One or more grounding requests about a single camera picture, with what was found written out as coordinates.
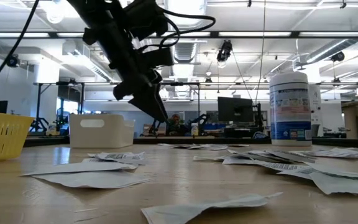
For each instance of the white wipes canister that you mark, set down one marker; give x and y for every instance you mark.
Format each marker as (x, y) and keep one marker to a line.
(291, 109)

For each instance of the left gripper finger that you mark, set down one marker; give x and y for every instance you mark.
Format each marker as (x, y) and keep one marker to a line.
(159, 99)
(146, 104)

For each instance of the black background robot arm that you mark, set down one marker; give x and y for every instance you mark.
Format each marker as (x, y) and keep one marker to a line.
(199, 123)
(152, 128)

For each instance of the black computer monitor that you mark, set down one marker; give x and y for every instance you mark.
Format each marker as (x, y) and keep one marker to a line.
(235, 109)

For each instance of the black overhead camera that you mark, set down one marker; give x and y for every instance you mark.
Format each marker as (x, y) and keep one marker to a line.
(224, 51)

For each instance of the person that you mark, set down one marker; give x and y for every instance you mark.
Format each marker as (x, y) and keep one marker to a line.
(176, 124)

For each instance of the black overhead rig bar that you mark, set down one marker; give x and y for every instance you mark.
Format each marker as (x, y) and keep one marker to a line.
(53, 34)

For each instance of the small white bottle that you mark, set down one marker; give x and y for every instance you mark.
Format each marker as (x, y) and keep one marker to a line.
(194, 129)

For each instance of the white plastic bin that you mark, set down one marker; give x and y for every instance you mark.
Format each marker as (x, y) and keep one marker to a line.
(101, 133)

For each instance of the yellow plastic basket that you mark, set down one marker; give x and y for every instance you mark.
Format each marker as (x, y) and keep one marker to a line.
(2, 137)

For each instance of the black ceiling spotlight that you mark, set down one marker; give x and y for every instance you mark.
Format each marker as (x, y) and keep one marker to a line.
(337, 56)
(12, 60)

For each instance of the black background workstation frame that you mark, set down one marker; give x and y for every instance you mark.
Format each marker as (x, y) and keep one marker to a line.
(198, 102)
(38, 102)

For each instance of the plain white gauze packet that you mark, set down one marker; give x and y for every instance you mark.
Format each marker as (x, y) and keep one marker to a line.
(95, 180)
(79, 168)
(253, 152)

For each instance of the small crumpled white packet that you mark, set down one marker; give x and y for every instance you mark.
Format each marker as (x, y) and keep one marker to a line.
(197, 211)

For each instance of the grey ventilation duct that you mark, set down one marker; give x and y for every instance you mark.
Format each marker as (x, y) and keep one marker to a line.
(183, 53)

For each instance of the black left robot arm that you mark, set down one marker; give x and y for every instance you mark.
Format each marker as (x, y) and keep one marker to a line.
(104, 15)

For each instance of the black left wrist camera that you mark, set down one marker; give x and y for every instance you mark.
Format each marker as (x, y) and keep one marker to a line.
(158, 57)

